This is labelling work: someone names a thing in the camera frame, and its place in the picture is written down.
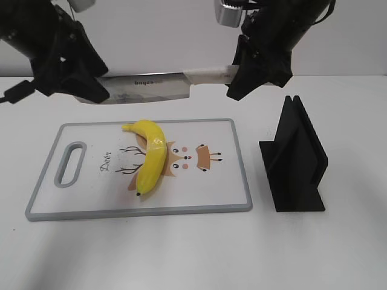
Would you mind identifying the black left cable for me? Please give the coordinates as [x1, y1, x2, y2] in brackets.
[0, 79, 36, 105]

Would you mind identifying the black knife stand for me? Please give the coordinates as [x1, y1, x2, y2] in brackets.
[259, 95, 328, 212]

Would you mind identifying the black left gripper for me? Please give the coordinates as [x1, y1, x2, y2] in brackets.
[1, 1, 109, 103]

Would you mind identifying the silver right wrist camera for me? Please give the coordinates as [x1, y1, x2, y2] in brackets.
[213, 0, 243, 28]

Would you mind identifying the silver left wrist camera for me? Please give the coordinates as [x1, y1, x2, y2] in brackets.
[68, 0, 96, 13]

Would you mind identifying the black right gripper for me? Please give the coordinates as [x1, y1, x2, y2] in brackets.
[227, 1, 328, 100]

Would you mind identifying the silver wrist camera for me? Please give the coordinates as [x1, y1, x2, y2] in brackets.
[68, 0, 96, 13]
[213, 0, 243, 28]

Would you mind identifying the yellow plastic banana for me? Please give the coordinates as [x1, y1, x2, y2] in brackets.
[122, 120, 167, 196]

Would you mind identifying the white grey-rimmed cutting board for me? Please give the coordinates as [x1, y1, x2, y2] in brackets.
[25, 118, 252, 221]

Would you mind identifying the white-handled kitchen knife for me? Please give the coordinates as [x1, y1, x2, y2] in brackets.
[71, 64, 239, 105]

